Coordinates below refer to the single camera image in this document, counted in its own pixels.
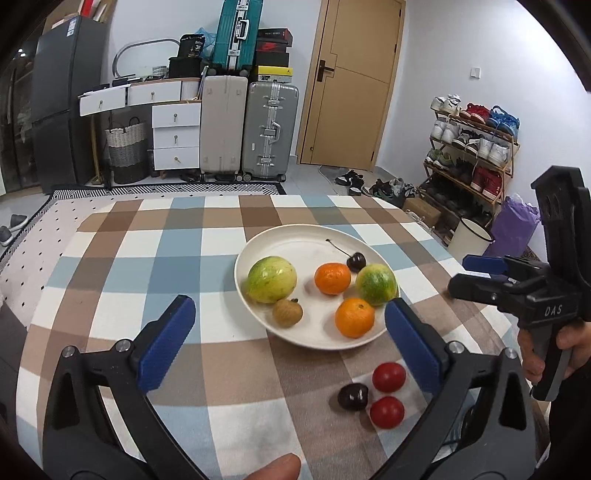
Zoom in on red tomato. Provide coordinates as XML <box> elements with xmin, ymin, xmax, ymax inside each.
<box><xmin>372</xmin><ymin>362</ymin><xmax>407</xmax><ymax>393</ymax></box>
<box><xmin>370</xmin><ymin>396</ymin><xmax>406</xmax><ymax>430</ymax></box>

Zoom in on dark cherry front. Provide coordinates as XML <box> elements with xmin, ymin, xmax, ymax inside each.
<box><xmin>337</xmin><ymin>382</ymin><xmax>370</xmax><ymax>412</ymax></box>

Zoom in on dark cherry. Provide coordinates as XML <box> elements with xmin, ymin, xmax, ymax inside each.
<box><xmin>337</xmin><ymin>382</ymin><xmax>370</xmax><ymax>412</ymax></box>
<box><xmin>327</xmin><ymin>239</ymin><xmax>367</xmax><ymax>273</ymax></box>

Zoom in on large orange tangerine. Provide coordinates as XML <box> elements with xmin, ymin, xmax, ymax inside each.
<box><xmin>335</xmin><ymin>298</ymin><xmax>376</xmax><ymax>339</ymax></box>

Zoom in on small orange tangerine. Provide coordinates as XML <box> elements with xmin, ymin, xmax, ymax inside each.
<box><xmin>314</xmin><ymin>262</ymin><xmax>352</xmax><ymax>296</ymax></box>

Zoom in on brown longan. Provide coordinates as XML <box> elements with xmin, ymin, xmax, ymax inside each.
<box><xmin>273</xmin><ymin>299</ymin><xmax>304</xmax><ymax>328</ymax></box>

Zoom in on right hand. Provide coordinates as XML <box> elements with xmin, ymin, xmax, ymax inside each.
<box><xmin>517</xmin><ymin>320</ymin><xmax>591</xmax><ymax>386</ymax></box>

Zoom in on left hand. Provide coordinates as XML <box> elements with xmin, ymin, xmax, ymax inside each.
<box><xmin>245</xmin><ymin>453</ymin><xmax>301</xmax><ymax>480</ymax></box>

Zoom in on purple bag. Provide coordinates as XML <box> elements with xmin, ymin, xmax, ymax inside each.
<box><xmin>485</xmin><ymin>193</ymin><xmax>541</xmax><ymax>257</ymax></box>

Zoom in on white bucket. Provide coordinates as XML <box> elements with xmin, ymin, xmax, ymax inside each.
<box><xmin>448</xmin><ymin>217</ymin><xmax>494</xmax><ymax>263</ymax></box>

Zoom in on cardboard box on floor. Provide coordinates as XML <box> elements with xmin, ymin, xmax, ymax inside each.
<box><xmin>403</xmin><ymin>197</ymin><xmax>442</xmax><ymax>228</ymax></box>

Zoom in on wooden shoe rack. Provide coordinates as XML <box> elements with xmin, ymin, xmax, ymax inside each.
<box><xmin>418</xmin><ymin>94</ymin><xmax>520</xmax><ymax>245</ymax></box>

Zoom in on cream round plate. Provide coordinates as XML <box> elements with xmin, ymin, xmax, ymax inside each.
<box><xmin>233</xmin><ymin>225</ymin><xmax>387</xmax><ymax>351</ymax></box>

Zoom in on grey slippers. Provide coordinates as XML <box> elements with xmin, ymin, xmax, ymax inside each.
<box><xmin>0</xmin><ymin>214</ymin><xmax>29</xmax><ymax>247</ymax></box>

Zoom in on wooden door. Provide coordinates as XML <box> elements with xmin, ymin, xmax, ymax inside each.
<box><xmin>297</xmin><ymin>1</ymin><xmax>406</xmax><ymax>171</ymax></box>

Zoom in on woven laundry basket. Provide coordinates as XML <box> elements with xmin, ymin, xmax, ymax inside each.
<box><xmin>105</xmin><ymin>117</ymin><xmax>148</xmax><ymax>185</ymax></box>

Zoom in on silver suitcase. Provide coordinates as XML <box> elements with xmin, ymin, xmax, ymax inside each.
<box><xmin>242</xmin><ymin>81</ymin><xmax>300</xmax><ymax>182</ymax></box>

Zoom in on stacked shoe boxes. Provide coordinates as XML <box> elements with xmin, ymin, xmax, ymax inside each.
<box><xmin>250</xmin><ymin>28</ymin><xmax>293</xmax><ymax>84</ymax></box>

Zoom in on white drawer desk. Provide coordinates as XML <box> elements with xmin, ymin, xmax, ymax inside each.
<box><xmin>79</xmin><ymin>77</ymin><xmax>201</xmax><ymax>171</ymax></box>

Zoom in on beige suitcase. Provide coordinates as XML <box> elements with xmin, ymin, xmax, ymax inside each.
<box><xmin>200</xmin><ymin>76</ymin><xmax>249</xmax><ymax>175</ymax></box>

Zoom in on teal suitcase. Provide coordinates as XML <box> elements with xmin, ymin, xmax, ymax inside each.
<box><xmin>211</xmin><ymin>0</ymin><xmax>263</xmax><ymax>77</ymax></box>

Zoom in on black refrigerator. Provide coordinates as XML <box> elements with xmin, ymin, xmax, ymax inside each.
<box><xmin>31</xmin><ymin>16</ymin><xmax>107</xmax><ymax>194</ymax></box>

